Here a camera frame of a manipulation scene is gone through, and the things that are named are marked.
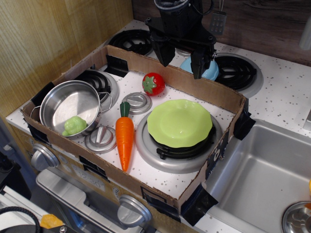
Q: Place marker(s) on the front right stove burner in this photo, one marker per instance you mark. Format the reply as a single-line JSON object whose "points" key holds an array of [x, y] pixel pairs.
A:
{"points": [[179, 160]]}

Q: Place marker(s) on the stove burner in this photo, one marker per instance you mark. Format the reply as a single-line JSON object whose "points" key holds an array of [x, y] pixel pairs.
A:
{"points": [[103, 83], [239, 73], [179, 160], [136, 40]]}

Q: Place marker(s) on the silver back stovetop knob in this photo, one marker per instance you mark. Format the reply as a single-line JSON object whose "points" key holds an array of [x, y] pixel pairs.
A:
{"points": [[182, 52]]}

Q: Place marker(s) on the front left stove burner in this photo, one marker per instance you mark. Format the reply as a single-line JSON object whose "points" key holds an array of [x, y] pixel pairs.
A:
{"points": [[103, 83]]}

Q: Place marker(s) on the hanging metal grater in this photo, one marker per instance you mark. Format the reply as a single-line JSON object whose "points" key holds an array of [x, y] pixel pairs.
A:
{"points": [[218, 19]]}

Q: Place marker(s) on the red toy strawberry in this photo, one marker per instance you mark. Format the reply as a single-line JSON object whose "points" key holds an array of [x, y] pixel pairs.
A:
{"points": [[153, 84]]}

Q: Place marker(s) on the silver stovetop knob lower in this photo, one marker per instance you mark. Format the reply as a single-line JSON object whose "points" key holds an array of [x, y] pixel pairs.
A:
{"points": [[101, 140]]}

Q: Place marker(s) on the silver oven knob left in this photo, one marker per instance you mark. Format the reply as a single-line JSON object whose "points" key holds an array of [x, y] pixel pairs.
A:
{"points": [[43, 158]]}

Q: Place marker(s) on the light blue plastic bowl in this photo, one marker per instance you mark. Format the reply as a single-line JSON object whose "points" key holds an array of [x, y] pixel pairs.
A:
{"points": [[211, 73]]}

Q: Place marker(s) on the silver sink drain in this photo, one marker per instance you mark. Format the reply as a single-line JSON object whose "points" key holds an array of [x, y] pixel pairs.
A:
{"points": [[297, 218]]}

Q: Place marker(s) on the orange toy carrot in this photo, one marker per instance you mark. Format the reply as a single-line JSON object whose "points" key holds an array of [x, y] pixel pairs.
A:
{"points": [[124, 135]]}

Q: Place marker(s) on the yellow tape piece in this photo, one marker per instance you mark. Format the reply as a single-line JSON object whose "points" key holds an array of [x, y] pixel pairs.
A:
{"points": [[49, 221]]}

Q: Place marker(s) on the silver oven door handle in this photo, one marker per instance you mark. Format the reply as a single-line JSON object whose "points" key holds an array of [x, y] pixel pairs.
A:
{"points": [[82, 208]]}

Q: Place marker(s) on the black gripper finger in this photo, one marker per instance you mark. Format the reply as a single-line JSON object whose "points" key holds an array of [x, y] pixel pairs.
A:
{"points": [[164, 51], [201, 58]]}

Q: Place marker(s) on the silver metal sink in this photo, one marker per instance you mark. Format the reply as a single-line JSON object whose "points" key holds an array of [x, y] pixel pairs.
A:
{"points": [[259, 177]]}

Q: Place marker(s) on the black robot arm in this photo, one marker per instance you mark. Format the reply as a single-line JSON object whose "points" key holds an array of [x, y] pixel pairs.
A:
{"points": [[180, 27]]}

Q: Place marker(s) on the back right stove burner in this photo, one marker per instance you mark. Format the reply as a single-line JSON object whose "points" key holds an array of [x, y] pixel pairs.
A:
{"points": [[239, 73]]}

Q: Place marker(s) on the silver oven knob right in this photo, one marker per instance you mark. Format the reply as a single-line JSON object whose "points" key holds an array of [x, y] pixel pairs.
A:
{"points": [[132, 213]]}

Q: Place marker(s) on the silver metal pot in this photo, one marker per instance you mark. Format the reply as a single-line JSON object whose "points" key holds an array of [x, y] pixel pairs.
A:
{"points": [[68, 99]]}

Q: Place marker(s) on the back left stove burner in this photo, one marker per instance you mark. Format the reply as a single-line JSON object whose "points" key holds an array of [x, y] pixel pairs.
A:
{"points": [[136, 40]]}

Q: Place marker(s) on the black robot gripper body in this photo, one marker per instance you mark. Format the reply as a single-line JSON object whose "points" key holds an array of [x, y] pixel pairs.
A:
{"points": [[181, 21]]}

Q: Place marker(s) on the green toy broccoli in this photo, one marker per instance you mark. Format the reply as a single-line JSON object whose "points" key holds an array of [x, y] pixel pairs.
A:
{"points": [[73, 126]]}

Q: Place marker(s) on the silver oven knob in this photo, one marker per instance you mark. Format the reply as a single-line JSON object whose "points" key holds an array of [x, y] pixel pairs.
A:
{"points": [[43, 158], [132, 213]]}

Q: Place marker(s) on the green plastic plate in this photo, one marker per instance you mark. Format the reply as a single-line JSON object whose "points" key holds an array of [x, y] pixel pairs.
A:
{"points": [[179, 123]]}

